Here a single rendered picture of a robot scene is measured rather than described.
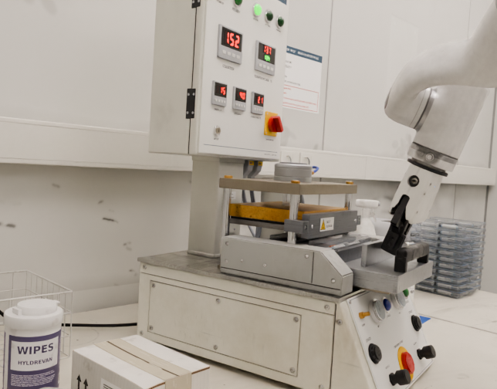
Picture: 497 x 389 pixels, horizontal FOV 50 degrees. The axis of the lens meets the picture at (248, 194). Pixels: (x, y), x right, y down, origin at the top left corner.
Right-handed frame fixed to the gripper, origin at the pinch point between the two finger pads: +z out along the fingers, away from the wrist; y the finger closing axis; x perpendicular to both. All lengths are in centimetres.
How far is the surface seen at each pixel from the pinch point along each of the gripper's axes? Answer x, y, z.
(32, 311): 33, -48, 24
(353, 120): 61, 103, -14
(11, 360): 32, -51, 31
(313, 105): 67, 77, -14
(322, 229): 11.6, -5.7, 2.7
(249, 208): 25.6, -10.2, 4.8
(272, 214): 20.4, -10.2, 3.5
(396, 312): -5.1, 4.2, 13.2
